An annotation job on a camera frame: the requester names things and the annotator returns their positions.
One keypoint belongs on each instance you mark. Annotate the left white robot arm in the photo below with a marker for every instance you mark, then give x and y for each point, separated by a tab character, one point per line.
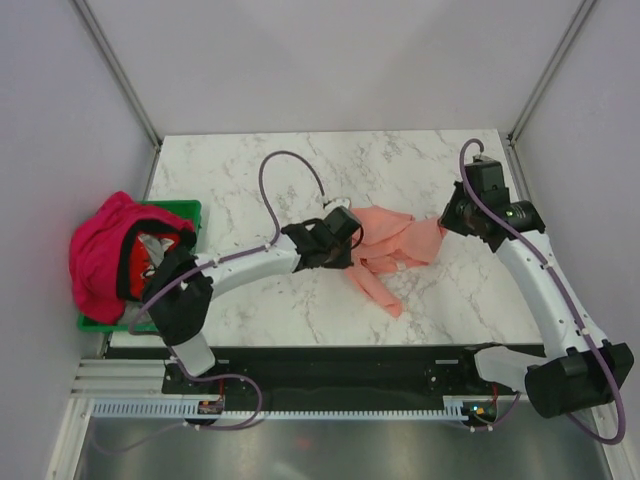
178	296

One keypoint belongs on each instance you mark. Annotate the aluminium frame post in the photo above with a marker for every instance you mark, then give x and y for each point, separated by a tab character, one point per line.
105	49
561	52

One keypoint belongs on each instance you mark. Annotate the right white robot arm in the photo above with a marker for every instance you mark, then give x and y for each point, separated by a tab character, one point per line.
580	368

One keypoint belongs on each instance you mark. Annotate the right aluminium frame post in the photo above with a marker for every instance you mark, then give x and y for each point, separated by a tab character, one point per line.
561	52

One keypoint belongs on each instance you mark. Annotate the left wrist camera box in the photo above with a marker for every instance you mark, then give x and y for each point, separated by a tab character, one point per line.
340	220

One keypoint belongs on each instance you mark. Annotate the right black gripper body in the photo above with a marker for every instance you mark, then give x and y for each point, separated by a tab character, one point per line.
458	213

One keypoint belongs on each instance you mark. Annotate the magenta t shirt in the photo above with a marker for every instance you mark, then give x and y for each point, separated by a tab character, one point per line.
96	247

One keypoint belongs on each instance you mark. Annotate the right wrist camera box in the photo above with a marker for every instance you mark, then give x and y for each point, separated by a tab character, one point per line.
485	175

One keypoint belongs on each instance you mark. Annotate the white slotted cable duct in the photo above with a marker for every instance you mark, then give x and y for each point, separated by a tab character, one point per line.
452	410

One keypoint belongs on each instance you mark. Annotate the peach t shirt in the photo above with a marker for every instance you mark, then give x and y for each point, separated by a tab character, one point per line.
389	236

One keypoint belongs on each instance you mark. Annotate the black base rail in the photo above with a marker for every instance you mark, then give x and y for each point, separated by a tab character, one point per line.
337	378

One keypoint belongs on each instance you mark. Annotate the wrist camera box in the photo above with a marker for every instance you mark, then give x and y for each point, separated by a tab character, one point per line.
340	220
485	175

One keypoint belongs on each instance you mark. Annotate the left aluminium frame post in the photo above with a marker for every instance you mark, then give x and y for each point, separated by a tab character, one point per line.
105	49

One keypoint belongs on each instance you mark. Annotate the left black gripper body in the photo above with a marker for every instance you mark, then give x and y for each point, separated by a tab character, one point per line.
339	256

